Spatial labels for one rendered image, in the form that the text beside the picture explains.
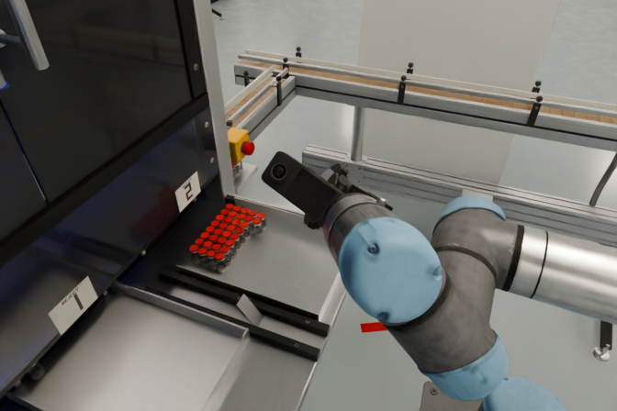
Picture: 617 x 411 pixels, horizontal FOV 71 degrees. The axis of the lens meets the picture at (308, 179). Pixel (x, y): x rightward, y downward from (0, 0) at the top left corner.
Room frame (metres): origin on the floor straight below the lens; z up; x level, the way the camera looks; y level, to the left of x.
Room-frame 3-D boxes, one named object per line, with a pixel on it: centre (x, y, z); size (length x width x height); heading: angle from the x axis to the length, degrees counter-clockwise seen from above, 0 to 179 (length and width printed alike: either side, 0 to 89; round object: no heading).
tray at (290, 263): (0.70, 0.09, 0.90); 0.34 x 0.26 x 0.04; 68
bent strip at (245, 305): (0.51, 0.07, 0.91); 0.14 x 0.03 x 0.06; 69
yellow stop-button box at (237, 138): (1.02, 0.21, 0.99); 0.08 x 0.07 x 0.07; 68
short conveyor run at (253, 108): (1.34, 0.24, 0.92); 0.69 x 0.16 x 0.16; 158
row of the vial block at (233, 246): (0.74, 0.17, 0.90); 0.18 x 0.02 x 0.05; 158
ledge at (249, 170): (1.05, 0.25, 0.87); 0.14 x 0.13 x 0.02; 68
